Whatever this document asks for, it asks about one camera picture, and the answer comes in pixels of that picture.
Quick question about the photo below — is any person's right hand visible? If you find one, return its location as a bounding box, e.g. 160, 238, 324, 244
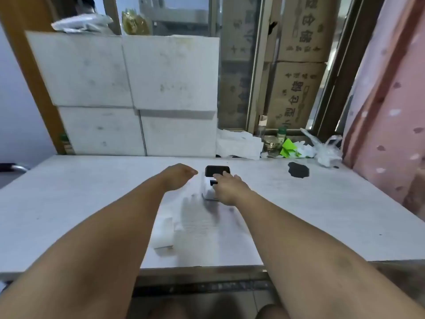
212, 171, 259, 206

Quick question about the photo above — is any person's left hand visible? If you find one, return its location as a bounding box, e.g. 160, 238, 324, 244
164, 163, 199, 192

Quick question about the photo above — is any small white device black top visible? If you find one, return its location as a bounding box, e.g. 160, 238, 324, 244
201, 165, 232, 200

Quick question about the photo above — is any person's right forearm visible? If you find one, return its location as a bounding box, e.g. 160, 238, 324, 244
232, 192, 425, 319

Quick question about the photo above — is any person's left forearm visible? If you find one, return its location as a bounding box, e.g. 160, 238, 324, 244
0, 170, 174, 319

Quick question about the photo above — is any crumpled white paper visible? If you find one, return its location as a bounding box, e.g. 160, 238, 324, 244
216, 129, 264, 160

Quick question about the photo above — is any large white block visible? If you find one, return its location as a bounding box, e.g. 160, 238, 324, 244
139, 109, 218, 158
121, 35, 220, 112
58, 106, 147, 157
25, 31, 134, 109

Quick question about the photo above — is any glass jar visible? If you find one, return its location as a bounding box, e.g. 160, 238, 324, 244
263, 135, 283, 158

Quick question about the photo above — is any white paper sheet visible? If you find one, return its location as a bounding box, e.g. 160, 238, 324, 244
141, 193, 264, 270

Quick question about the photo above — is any green folded paper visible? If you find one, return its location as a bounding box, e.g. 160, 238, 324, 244
280, 138, 299, 158

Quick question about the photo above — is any small white box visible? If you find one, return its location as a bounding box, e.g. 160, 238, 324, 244
150, 217, 175, 250

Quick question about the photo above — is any black flat patch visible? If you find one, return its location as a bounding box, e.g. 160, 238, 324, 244
287, 161, 310, 179

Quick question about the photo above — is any clear crumpled plastic bag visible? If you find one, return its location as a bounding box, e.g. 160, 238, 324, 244
296, 128, 344, 168

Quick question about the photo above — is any printed cardboard box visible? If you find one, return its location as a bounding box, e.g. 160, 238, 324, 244
265, 61, 328, 130
276, 0, 343, 63

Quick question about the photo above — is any small green packet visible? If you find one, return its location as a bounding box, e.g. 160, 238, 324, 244
60, 133, 73, 154

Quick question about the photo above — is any person's right leg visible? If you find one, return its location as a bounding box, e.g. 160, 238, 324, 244
256, 303, 290, 319

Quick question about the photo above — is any yellow plastic packet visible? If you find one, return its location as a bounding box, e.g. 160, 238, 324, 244
121, 9, 151, 36

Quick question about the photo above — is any pink spotted curtain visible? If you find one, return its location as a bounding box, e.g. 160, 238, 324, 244
341, 0, 425, 223

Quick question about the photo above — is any metal chair bar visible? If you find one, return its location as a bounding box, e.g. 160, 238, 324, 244
0, 163, 30, 173

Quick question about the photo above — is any white plastic bag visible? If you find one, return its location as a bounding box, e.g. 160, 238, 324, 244
51, 14, 114, 34

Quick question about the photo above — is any metal window frame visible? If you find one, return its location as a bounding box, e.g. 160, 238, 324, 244
245, 0, 386, 138

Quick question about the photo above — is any brown wooden door frame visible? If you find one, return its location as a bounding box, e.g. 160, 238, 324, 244
0, 0, 72, 155

